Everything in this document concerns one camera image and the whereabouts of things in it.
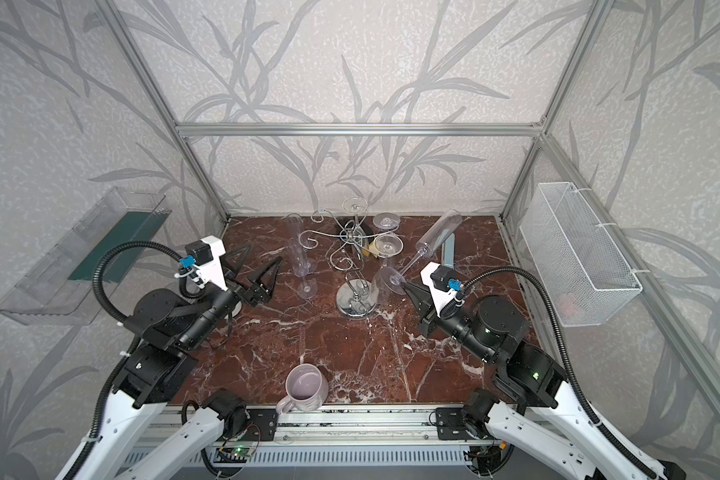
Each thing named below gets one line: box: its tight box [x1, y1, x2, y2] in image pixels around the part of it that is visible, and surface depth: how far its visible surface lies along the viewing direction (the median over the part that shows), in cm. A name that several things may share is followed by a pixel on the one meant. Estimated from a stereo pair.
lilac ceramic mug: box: [276, 363, 329, 415], surface depth 76 cm
